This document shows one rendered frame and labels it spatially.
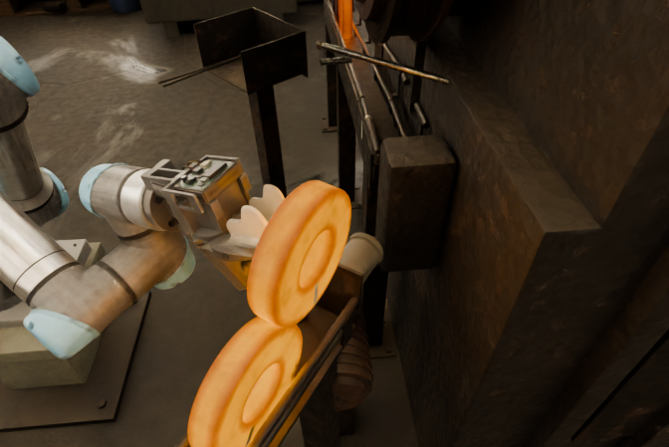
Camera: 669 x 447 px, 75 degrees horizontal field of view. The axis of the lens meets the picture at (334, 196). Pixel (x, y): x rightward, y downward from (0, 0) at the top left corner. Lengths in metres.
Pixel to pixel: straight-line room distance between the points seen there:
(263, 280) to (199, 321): 1.07
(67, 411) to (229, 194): 1.04
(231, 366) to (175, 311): 1.07
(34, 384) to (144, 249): 0.89
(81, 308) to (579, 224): 0.57
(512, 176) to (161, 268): 0.47
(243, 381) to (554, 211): 0.34
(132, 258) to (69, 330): 0.11
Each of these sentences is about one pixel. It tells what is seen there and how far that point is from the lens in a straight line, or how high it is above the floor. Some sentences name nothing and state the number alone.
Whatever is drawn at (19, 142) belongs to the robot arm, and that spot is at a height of 0.73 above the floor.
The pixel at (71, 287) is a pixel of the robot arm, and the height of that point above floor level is 0.73.
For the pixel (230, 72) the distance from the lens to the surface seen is 1.38.
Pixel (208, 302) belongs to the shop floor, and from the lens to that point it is 1.49.
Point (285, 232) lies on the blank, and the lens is 0.39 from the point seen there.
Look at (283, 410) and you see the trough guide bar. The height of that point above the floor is 0.69.
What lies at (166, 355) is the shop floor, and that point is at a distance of 1.43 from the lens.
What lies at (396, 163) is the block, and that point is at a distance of 0.62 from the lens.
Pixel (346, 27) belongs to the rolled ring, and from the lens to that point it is 1.49.
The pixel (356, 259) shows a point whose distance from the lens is 0.63.
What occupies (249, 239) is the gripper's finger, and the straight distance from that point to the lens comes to 0.46.
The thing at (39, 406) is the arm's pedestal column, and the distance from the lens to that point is 1.48.
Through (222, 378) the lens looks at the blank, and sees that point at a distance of 0.44.
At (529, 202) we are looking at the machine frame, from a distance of 0.48.
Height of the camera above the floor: 1.17
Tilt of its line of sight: 42 degrees down
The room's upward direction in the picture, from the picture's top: 2 degrees counter-clockwise
